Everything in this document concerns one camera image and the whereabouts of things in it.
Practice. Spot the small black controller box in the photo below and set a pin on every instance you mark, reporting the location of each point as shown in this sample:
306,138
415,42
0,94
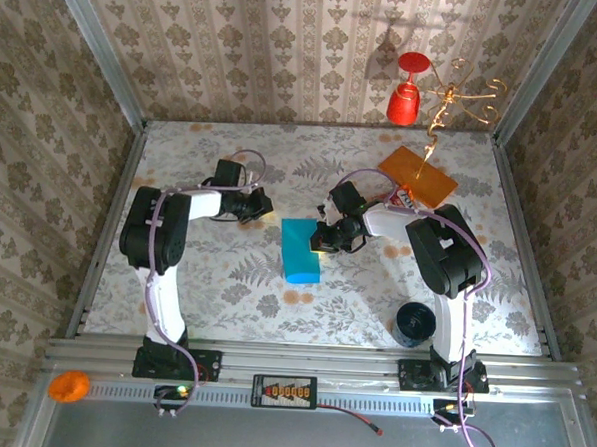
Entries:
449,409
172,394

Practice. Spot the black power distribution board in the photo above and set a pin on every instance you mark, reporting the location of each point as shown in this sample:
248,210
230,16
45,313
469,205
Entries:
283,392

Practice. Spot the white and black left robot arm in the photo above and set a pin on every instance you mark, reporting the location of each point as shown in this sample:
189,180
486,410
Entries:
153,226

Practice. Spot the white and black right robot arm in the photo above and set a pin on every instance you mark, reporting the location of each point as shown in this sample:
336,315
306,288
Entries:
447,251

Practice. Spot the dark blue mug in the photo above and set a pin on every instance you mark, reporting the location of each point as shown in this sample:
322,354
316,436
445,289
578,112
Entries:
413,323

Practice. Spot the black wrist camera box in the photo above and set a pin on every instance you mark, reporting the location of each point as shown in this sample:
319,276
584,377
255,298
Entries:
347,198
229,172

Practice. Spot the aluminium frame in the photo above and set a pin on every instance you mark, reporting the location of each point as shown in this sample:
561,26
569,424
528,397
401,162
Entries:
321,365

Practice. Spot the orange ball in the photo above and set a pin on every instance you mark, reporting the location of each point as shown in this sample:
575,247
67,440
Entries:
68,387

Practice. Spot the Fox's fruit candy bag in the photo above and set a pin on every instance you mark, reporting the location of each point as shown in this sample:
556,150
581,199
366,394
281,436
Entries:
400,198

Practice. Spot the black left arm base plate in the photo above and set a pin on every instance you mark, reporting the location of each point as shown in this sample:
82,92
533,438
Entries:
206,364

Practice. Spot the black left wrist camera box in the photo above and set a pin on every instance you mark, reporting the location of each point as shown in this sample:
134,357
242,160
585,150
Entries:
229,172

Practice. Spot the wooden rack base board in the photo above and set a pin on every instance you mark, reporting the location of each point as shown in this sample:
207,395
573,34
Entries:
431,183

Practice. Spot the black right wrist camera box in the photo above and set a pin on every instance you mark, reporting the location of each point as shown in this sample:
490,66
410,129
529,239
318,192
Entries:
347,198

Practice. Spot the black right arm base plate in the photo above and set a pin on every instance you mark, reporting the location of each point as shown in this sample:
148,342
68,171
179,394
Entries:
416,375

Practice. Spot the red wine glass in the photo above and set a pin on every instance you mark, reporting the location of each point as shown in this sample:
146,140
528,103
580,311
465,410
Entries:
404,106

